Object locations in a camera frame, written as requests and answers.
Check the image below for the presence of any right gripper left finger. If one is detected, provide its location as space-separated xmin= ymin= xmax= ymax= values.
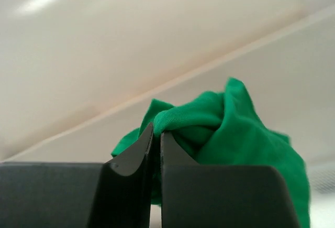
xmin=1 ymin=125 xmax=153 ymax=227

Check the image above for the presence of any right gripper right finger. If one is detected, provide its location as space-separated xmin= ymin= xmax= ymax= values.
xmin=161 ymin=133 xmax=299 ymax=228

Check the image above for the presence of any green t shirt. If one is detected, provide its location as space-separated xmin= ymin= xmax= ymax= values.
xmin=112 ymin=78 xmax=310 ymax=227

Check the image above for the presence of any white plastic basket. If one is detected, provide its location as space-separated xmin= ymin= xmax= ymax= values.
xmin=308 ymin=163 xmax=334 ymax=198

